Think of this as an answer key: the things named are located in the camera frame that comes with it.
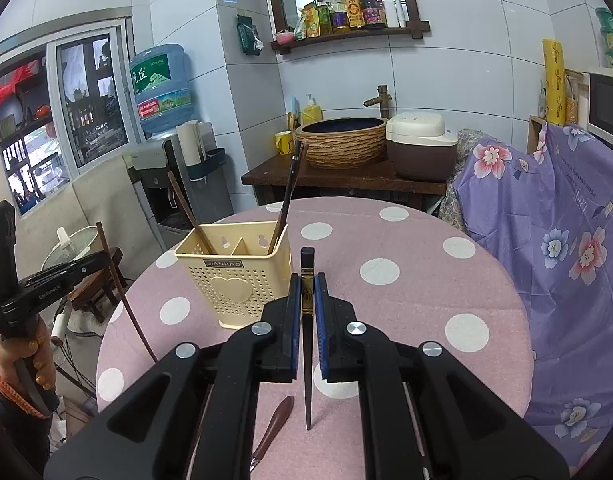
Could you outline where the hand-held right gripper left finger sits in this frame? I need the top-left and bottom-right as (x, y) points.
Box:
(44, 273), (304, 480)

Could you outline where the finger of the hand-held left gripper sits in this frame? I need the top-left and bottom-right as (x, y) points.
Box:
(16, 252), (112, 289)

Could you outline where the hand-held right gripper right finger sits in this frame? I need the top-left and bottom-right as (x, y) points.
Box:
(313, 273), (570, 480)

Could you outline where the dark gold-banded chopstick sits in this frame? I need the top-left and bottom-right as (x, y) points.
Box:
(299, 247), (317, 431)
(267, 139), (310, 256)

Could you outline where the cream plastic utensil holder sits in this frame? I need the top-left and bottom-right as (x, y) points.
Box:
(174, 222), (292, 331)

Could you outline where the brown wooden chopstick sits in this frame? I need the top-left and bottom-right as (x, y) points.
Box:
(95, 220), (158, 364)
(166, 170), (218, 256)

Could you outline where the person's left forearm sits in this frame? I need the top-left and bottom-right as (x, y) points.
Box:
(0, 365), (55, 477)

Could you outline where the person's left hand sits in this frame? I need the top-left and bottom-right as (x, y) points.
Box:
(0, 317), (58, 397)

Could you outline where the small dark wooden stool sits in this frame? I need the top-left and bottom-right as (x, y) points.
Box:
(66, 247), (126, 324)

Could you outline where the white red handheld appliance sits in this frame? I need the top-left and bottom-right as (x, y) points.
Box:
(50, 305), (73, 347)

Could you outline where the beige hanging cloth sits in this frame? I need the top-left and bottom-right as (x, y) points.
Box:
(15, 154), (153, 287)

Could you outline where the pink polka-dot tablecloth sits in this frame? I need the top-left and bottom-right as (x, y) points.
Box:
(95, 197), (536, 480)

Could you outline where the metal spoon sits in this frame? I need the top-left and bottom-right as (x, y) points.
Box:
(250, 395), (295, 472)

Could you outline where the grey water dispenser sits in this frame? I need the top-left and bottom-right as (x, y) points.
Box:
(126, 137), (235, 242)

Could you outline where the dark wooden cabinet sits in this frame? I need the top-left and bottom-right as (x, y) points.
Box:
(241, 152), (448, 212)

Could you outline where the woven brown wash basin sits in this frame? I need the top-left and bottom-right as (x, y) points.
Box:
(293, 117), (390, 170)

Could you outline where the sliding glass window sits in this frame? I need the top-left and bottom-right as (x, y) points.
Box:
(0, 20), (148, 217)

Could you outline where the stack of paper cups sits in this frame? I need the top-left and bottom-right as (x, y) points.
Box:
(176, 120), (215, 169)

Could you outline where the yellow soap pump bottle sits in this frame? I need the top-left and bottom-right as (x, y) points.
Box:
(301, 93), (323, 126)

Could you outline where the blue water jug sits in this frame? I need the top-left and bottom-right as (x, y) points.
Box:
(130, 43), (195, 136)

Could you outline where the white brown rice cooker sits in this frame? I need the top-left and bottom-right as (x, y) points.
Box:
(385, 111), (460, 183)

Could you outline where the bronze faucet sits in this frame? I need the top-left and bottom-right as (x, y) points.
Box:
(363, 85), (391, 120)

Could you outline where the purple floral cloth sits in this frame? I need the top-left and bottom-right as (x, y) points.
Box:
(439, 122), (613, 480)

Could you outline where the green hanging packet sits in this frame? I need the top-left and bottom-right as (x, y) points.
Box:
(236, 14), (264, 56)

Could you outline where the yellow green seasoning packet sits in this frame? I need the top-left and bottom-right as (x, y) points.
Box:
(295, 2), (320, 40)

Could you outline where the green glass bottle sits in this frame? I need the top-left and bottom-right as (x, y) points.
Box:
(315, 0), (333, 36)

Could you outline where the light wooden box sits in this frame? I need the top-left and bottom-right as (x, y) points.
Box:
(527, 115), (550, 157)

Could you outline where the yellow oil bottle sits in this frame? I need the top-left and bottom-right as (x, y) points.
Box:
(329, 0), (350, 32)

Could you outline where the orange label sauce bottle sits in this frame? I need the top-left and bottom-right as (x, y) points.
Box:
(343, 0), (366, 30)

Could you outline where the dark soy sauce bottle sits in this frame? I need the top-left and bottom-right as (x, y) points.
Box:
(359, 0), (387, 29)

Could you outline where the white microwave oven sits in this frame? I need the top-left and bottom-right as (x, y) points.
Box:
(586, 66), (613, 149)

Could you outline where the blue wall cup holder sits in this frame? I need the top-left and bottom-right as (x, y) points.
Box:
(186, 147), (228, 184)

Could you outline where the wooden framed wall mirror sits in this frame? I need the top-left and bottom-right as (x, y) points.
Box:
(259, 0), (431, 55)

